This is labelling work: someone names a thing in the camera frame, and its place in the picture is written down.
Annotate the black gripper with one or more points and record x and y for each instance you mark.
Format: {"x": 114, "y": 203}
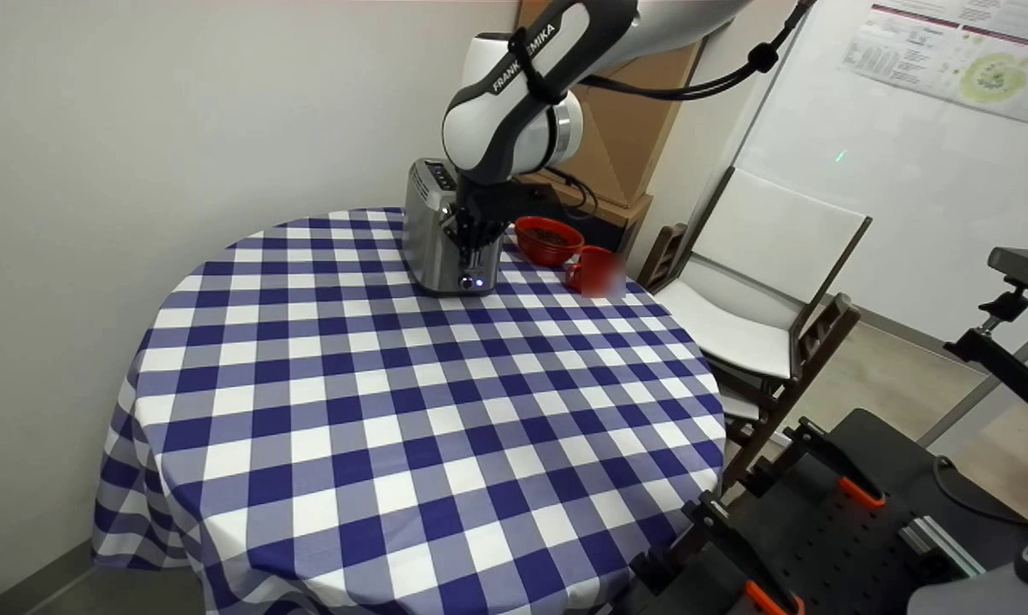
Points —
{"x": 481, "y": 206}

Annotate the silver two-slot toaster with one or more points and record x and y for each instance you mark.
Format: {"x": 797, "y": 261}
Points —
{"x": 431, "y": 243}

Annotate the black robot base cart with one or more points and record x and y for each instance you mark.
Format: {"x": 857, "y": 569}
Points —
{"x": 875, "y": 535}

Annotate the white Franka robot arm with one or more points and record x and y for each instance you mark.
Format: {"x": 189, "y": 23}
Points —
{"x": 533, "y": 86}

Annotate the red bowl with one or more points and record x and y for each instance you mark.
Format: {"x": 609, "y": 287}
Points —
{"x": 548, "y": 240}

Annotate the red mug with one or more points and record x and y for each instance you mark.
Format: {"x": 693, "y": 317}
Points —
{"x": 592, "y": 269}

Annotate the large cardboard box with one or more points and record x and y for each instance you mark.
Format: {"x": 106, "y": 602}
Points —
{"x": 618, "y": 123}

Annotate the blue white checkered tablecloth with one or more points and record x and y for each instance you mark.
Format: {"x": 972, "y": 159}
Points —
{"x": 398, "y": 431}

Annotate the white wooden folding chair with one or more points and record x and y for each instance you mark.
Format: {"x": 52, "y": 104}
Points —
{"x": 762, "y": 283}

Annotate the white framed whiteboard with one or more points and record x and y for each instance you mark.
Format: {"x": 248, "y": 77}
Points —
{"x": 933, "y": 215}

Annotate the printed poster with green chart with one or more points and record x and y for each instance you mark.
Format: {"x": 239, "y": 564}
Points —
{"x": 969, "y": 63}

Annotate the black camera on stand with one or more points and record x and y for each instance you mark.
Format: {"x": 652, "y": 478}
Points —
{"x": 1020, "y": 330}

